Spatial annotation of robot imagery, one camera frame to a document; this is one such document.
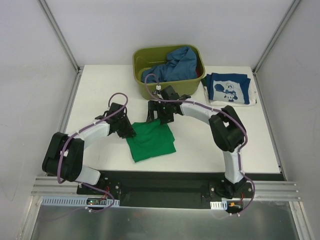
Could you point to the olive green plastic bin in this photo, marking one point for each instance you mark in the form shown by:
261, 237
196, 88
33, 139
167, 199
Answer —
146, 58

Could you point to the left white cable duct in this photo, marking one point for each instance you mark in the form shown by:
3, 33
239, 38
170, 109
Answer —
67, 201

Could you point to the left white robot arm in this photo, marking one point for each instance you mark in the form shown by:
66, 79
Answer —
65, 153

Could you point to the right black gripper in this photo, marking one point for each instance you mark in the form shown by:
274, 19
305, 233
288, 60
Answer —
159, 113

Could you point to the white cable duct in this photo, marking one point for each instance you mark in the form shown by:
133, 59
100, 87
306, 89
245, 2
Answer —
219, 205
67, 201

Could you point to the left aluminium frame post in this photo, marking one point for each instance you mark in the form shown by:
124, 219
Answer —
59, 34

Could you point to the right white cable duct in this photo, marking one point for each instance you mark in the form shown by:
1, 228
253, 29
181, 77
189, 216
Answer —
219, 205

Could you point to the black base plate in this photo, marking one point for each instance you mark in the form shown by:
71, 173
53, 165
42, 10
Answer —
151, 189

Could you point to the folded white t shirt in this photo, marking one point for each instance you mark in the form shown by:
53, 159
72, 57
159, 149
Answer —
252, 95

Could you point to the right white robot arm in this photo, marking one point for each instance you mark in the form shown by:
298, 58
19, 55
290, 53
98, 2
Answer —
228, 132

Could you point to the aluminium frame post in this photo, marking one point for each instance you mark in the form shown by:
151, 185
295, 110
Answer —
281, 26
59, 34

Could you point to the right aluminium frame post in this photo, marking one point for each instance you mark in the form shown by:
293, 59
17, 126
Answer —
281, 26

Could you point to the folded navy printed t shirt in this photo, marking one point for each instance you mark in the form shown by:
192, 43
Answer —
227, 87

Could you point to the green t shirt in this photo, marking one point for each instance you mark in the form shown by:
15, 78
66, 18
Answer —
152, 140

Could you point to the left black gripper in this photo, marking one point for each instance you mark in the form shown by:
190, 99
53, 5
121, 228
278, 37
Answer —
123, 127

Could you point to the blue t shirt in bin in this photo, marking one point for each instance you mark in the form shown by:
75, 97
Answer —
181, 65

